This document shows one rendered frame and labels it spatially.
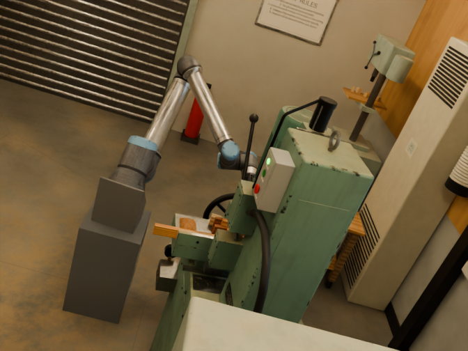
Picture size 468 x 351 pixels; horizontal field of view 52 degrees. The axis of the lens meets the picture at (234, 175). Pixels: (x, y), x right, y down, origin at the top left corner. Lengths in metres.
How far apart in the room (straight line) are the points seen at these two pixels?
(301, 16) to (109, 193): 2.82
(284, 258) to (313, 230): 0.13
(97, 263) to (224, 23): 2.78
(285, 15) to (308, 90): 0.75
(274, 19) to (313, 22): 0.35
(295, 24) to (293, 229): 3.36
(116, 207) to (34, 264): 0.81
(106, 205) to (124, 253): 0.25
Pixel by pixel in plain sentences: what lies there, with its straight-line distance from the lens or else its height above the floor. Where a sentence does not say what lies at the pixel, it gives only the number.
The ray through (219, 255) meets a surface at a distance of 1.67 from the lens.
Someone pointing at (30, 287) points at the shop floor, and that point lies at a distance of 2.87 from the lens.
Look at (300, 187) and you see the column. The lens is 1.33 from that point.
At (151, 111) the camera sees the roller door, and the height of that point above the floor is 0.14.
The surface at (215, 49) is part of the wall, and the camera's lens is 4.65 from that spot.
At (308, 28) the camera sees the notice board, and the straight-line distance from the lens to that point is 4.62.
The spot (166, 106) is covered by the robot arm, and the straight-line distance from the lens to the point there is 2.67.
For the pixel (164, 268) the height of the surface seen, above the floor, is 0.62.
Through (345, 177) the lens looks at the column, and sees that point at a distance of 1.36.
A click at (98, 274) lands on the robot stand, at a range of 2.54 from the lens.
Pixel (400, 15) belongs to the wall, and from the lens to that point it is 4.77.
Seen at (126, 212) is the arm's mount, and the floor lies 0.66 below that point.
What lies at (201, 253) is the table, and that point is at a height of 0.88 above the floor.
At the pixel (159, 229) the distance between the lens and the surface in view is 1.85.
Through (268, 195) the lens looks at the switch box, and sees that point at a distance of 1.36.
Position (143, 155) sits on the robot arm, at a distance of 2.37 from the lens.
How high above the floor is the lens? 2.01
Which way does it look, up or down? 27 degrees down
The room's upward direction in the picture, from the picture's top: 20 degrees clockwise
